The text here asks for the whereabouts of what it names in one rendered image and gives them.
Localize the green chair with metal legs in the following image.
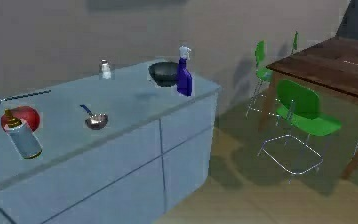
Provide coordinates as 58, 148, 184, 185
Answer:
290, 31, 300, 56
245, 40, 277, 118
257, 78, 343, 176

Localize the brown wooden table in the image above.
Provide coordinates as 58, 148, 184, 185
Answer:
258, 35, 358, 181

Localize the red apple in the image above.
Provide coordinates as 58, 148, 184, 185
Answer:
0, 105, 41, 133

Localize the grey bottle with gold cap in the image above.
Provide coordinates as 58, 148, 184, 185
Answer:
3, 109, 44, 160

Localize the black bowl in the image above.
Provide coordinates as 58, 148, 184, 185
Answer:
148, 61, 181, 88

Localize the clear salt shaker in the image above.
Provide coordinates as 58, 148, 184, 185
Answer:
100, 59, 113, 81

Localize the pale blue kitchen counter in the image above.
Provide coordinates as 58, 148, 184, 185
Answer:
0, 59, 221, 224

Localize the blue spray bottle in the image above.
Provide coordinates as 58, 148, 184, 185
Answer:
176, 45, 194, 98

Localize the small blue-handled frying pan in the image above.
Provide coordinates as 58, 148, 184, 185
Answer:
79, 104, 109, 131

